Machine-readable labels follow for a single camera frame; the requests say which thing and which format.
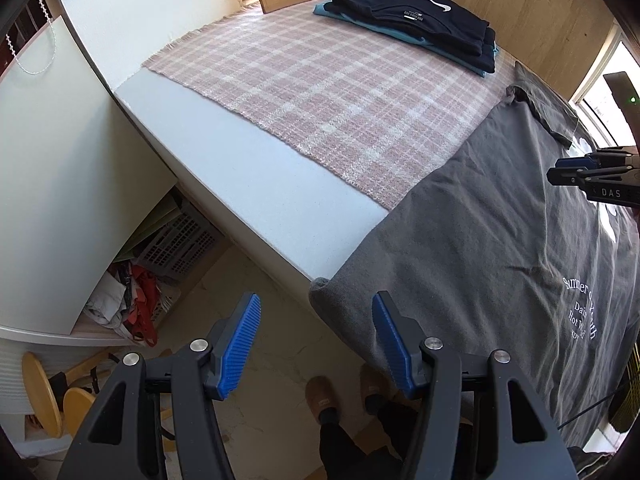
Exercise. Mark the dark green object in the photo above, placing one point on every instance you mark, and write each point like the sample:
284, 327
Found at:
627, 400

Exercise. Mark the person's legs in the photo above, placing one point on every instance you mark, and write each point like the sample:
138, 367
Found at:
350, 450

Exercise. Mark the grey plastic basket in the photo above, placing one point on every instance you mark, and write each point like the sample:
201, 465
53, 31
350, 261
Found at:
175, 245

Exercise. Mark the white window frame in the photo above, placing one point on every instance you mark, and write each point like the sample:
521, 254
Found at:
595, 90

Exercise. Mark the pink plaid blanket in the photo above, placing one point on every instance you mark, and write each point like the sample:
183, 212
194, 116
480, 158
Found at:
325, 95

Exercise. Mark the round wooden stool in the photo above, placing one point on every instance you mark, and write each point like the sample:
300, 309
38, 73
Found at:
42, 395
77, 410

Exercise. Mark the pile of clothes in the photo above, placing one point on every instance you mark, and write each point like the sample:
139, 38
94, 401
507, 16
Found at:
130, 305

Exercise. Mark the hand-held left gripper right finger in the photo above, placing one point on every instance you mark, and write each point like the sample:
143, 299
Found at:
392, 345

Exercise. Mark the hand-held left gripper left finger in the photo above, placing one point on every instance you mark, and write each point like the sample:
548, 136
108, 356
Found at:
240, 345

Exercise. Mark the grey flower print t-shirt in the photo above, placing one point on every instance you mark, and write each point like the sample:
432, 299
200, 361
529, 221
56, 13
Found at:
490, 240

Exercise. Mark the brown slipper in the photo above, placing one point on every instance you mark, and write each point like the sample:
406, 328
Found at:
372, 385
324, 397

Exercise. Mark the folded navy shirt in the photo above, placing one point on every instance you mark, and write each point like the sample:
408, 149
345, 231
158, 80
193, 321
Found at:
400, 15

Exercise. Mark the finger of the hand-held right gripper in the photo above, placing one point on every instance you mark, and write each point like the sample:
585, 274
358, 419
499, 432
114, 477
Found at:
590, 176
580, 162

